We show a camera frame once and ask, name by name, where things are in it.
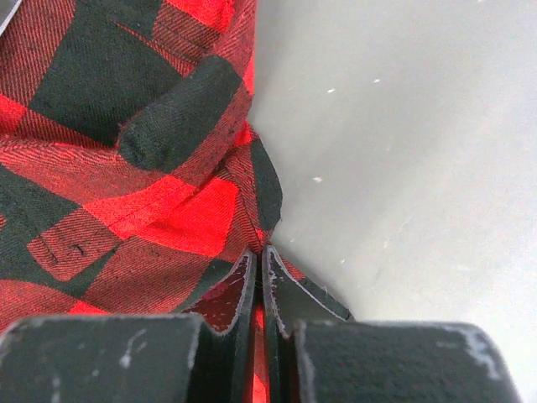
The red black plaid shirt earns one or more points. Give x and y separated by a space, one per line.
131 183

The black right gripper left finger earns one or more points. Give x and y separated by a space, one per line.
215 339

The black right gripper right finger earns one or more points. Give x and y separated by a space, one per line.
289 296

